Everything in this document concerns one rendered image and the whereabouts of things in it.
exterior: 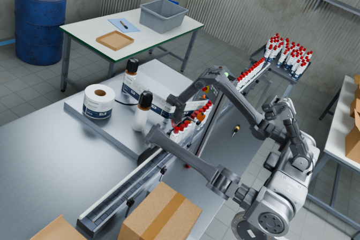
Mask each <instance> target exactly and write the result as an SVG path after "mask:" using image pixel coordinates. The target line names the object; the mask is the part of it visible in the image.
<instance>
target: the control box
mask: <svg viewBox="0 0 360 240"><path fill-rule="evenodd" d="M212 68H219V66H217V65H213V66H212ZM222 68H223V69H224V70H225V71H226V73H227V74H228V76H229V75H231V76H233V77H234V75H233V74H232V73H231V72H230V71H229V70H228V68H227V67H226V66H222ZM234 78H235V77H234ZM238 82H239V81H238V80H237V79H236V80H235V82H234V86H235V87H237V85H238ZM210 87H211V85H209V86H207V90H205V91H204V92H205V94H206V95H207V97H208V98H209V99H210V101H211V103H212V104H213V105H214V104H215V102H216V99H217V98H218V96H219V93H220V91H221V90H219V89H218V88H217V87H216V86H214V87H215V88H216V89H217V91H218V92H219V93H218V95H217V97H216V96H215V95H214V94H213V92H212V91H211V90H210ZM229 101H230V100H229V99H228V98H227V100H226V102H225V104H224V107H227V106H228V103H229Z"/></svg>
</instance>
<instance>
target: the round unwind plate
mask: <svg viewBox="0 0 360 240"><path fill-rule="evenodd" d="M122 84H123V80H115V81H112V82H110V83H109V84H108V87H110V88H111V89H112V90H113V91H114V92H115V100H116V101H118V102H121V103H126V104H137V103H139V102H138V101H137V100H135V99H134V98H133V97H132V96H130V95H129V94H124V93H122V91H121V89H122Z"/></svg>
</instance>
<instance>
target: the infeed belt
mask: <svg viewBox="0 0 360 240"><path fill-rule="evenodd" d="M206 122H207V120H206ZM206 122H205V124H203V126H202V127H200V129H199V130H198V131H196V133H195V135H196V134H197V133H199V132H200V131H201V130H202V129H203V128H204V127H205V125H206ZM195 135H194V136H195ZM191 136H192V135H191ZM191 136H189V137H188V139H187V140H186V141H185V142H184V143H182V145H181V146H182V147H184V146H185V145H186V144H187V143H188V142H189V141H190V139H191ZM166 154H167V153H166V152H165V150H162V151H161V152H160V153H158V154H157V155H156V156H155V157H153V158H152V159H151V160H150V161H149V162H148V163H146V164H145V165H144V166H143V167H142V168H141V169H139V170H138V171H137V172H136V173H135V174H134V175H133V176H131V177H130V178H129V179H128V180H127V181H126V182H124V183H123V184H122V185H121V186H120V187H119V188H117V189H116V190H115V191H114V192H113V193H112V194H111V195H109V196H108V197H107V198H106V199H105V200H104V201H102V202H101V203H100V204H99V205H97V206H96V207H95V208H94V209H93V210H92V211H90V212H89V213H88V214H87V215H86V216H85V217H84V218H82V219H81V220H79V221H80V222H81V223H82V224H83V225H85V226H86V227H87V228H88V229H89V230H90V231H93V230H94V229H95V228H96V227H97V226H98V225H99V224H100V223H102V222H103V221H104V220H105V219H106V218H107V217H108V216H109V215H110V214H111V213H112V212H113V211H114V210H116V209H117V208H118V207H119V206H120V205H121V204H122V203H123V202H125V200H124V199H123V198H121V199H120V200H119V201H118V202H117V203H115V204H114V205H113V207H112V208H110V209H109V210H108V211H107V212H106V213H104V214H103V215H102V216H101V217H100V218H99V219H98V220H97V221H96V222H95V223H93V222H92V220H93V219H94V218H95V217H97V216H98V215H99V214H100V213H101V212H102V211H103V210H104V209H106V208H107V207H108V206H109V205H110V204H111V203H112V202H113V201H114V200H116V199H117V198H118V197H119V196H120V195H121V194H122V193H123V192H124V191H126V190H127V189H128V188H129V187H130V186H131V185H132V184H133V183H134V182H136V181H137V180H138V179H139V178H140V177H141V176H142V175H143V174H145V173H146V172H147V171H148V170H149V169H151V167H152V166H154V165H155V164H156V163H157V162H158V161H159V160H161V159H162V158H163V157H164V156H165V155H166ZM173 156H174V155H172V154H170V155H169V156H167V157H166V158H165V159H164V160H163V161H162V162H161V163H160V164H159V165H158V166H159V167H162V166H163V165H164V164H165V163H166V162H167V161H169V160H170V159H171V158H172V157H173ZM158 170H159V168H157V167H155V168H154V169H153V170H152V171H151V172H150V173H149V174H148V175H147V176H146V177H144V178H143V179H142V180H141V181H140V182H139V183H138V184H137V185H136V186H135V187H133V188H132V189H131V190H130V191H129V192H128V193H127V194H126V195H125V197H126V198H128V197H129V196H131V195H132V194H133V193H134V192H135V191H136V190H137V189H138V188H140V187H141V186H142V185H143V184H144V183H145V182H146V181H147V180H148V179H149V178H150V177H151V176H152V175H154V174H155V173H156V172H157V171H158Z"/></svg>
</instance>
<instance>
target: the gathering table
mask: <svg viewBox="0 0 360 240"><path fill-rule="evenodd" d="M266 45H267V43H266V44H265V45H263V46H262V47H261V48H259V49H258V50H256V51H255V52H254V53H252V54H251V56H250V59H249V60H250V61H251V63H250V65H249V67H248V69H250V68H251V66H253V65H254V63H255V61H259V60H260V59H261V58H262V57H263V56H264V54H263V53H264V49H265V47H266ZM279 54H280V53H279ZM279 54H278V56H277V57H276V58H275V60H274V61H273V60H272V61H271V63H270V65H269V66H268V67H269V68H271V72H273V73H275V74H277V75H278V76H280V77H282V78H284V79H286V80H288V81H289V82H290V84H289V86H288V87H287V89H286V91H285V92H284V94H283V96H282V97H284V96H286V97H288V96H289V94H290V93H291V91H292V90H293V88H294V86H295V85H296V84H297V83H298V81H299V80H300V79H301V77H302V75H303V74H304V73H305V71H306V70H307V69H308V67H309V66H310V64H311V62H309V63H308V65H307V67H306V68H305V70H304V72H303V73H302V75H301V76H300V77H299V78H298V79H296V80H295V79H293V76H290V75H289V72H290V69H288V70H285V69H284V67H283V65H284V63H285V61H284V63H283V64H281V66H280V67H277V66H276V64H277V62H278V61H279V60H278V59H279ZM268 64H269V63H267V62H265V63H264V64H263V65H265V66H267V65H268ZM248 93H249V91H248V92H247V94H246V96H244V97H245V98H246V97H247V95H248Z"/></svg>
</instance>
